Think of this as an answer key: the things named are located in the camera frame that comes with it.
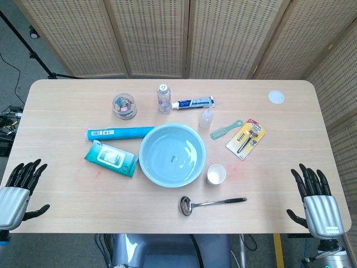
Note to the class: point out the light blue basin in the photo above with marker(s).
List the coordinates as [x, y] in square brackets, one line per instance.
[172, 155]

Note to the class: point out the black tripod stand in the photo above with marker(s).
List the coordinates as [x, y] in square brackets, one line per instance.
[25, 44]

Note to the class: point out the blue cylindrical tube package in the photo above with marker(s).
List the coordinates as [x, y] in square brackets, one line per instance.
[118, 133]

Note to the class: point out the green wet wipes pack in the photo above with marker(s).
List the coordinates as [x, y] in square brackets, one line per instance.
[111, 159]

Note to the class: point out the clear jar of binder clips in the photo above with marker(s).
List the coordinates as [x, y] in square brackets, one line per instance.
[124, 106]

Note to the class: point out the wooden folding screen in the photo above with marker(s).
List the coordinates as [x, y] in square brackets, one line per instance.
[195, 36]

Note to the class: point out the white round table cap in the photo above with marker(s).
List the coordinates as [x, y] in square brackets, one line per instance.
[276, 96]

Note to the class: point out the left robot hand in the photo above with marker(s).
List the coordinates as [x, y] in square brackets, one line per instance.
[12, 196]

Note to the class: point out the clear plastic bottle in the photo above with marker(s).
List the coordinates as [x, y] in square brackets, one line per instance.
[164, 99]

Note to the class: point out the razor in yellow blister pack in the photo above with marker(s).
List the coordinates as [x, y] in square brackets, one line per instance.
[246, 138]

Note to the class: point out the white paper cup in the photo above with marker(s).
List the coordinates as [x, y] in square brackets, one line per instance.
[216, 174]

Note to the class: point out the small white squeeze bottle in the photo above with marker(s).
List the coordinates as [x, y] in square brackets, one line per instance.
[205, 119]

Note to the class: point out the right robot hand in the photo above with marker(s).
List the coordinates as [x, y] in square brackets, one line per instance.
[320, 206]

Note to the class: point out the green comb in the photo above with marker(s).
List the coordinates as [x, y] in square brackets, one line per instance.
[224, 129]

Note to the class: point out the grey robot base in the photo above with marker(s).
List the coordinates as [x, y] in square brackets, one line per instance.
[170, 249]

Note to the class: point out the toothpaste tube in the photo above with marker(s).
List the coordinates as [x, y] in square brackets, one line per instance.
[192, 103]

